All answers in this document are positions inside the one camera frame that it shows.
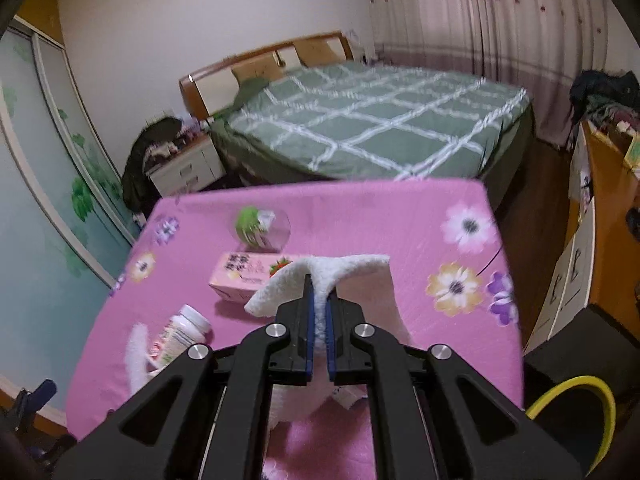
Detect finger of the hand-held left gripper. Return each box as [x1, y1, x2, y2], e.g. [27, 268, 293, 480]
[15, 379, 58, 413]

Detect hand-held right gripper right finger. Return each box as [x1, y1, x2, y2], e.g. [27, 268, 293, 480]
[325, 295, 586, 480]

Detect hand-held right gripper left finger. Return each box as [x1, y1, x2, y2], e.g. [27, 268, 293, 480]
[52, 275, 321, 480]

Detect white plush bag pink lining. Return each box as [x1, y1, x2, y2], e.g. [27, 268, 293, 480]
[125, 254, 413, 480]

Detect pink milk carton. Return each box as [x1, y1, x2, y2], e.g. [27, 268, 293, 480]
[209, 251, 296, 306]

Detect clear cup green label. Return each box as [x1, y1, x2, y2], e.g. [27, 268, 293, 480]
[229, 206, 292, 253]

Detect white pill bottle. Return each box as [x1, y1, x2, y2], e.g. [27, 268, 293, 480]
[147, 304, 213, 368]

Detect pink floral tablecloth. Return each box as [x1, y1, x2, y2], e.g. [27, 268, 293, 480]
[65, 178, 523, 480]

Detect sliding door wardrobe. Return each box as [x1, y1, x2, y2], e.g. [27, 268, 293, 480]
[0, 0, 143, 411]

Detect white nightstand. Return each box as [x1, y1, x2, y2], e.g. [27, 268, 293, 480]
[146, 137, 226, 198]

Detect bed with green quilt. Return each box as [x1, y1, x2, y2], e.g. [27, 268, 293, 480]
[207, 59, 536, 183]

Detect clutter on nightstand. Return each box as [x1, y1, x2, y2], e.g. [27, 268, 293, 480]
[175, 117, 211, 148]

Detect dark clothes pile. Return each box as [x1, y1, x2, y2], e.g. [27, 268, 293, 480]
[122, 116, 186, 213]

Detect black box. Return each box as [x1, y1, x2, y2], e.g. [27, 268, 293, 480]
[522, 305, 640, 411]

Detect wooden bed headboard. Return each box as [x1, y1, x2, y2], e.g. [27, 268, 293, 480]
[179, 31, 353, 121]

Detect wooden cabinet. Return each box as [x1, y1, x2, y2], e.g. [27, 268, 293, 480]
[522, 120, 640, 356]

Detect pink curtain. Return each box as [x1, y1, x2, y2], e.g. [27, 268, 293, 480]
[367, 0, 621, 151]

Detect clothes pile on cabinet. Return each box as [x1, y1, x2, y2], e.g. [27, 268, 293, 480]
[570, 69, 640, 141]

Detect yellow hose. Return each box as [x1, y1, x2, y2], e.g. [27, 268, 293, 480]
[525, 376, 617, 466]

